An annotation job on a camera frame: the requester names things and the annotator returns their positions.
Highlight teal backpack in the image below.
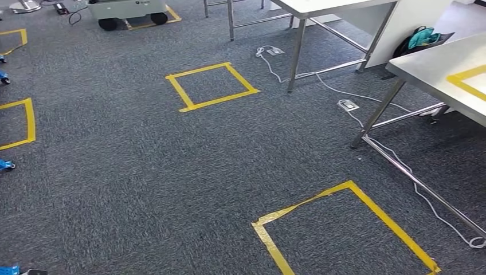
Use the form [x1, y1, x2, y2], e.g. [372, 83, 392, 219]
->
[392, 25, 455, 59]

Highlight stainless steel workbench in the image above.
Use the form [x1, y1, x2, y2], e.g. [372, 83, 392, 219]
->
[349, 32, 486, 240]

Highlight white wheeled robot cart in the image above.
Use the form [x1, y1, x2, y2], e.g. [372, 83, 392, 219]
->
[86, 0, 169, 32]

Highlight white desk steel legs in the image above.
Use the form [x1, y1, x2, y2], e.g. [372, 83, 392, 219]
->
[268, 0, 454, 94]

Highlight steel table frame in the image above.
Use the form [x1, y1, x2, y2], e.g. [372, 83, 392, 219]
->
[202, 0, 294, 42]

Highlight yellow floor tape square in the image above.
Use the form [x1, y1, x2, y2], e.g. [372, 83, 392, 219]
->
[0, 97, 37, 152]
[165, 61, 261, 114]

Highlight chrome round base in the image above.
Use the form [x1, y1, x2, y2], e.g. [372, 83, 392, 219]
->
[9, 0, 42, 14]

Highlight white floor cable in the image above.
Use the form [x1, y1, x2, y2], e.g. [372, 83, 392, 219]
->
[343, 109, 486, 250]
[255, 45, 414, 115]

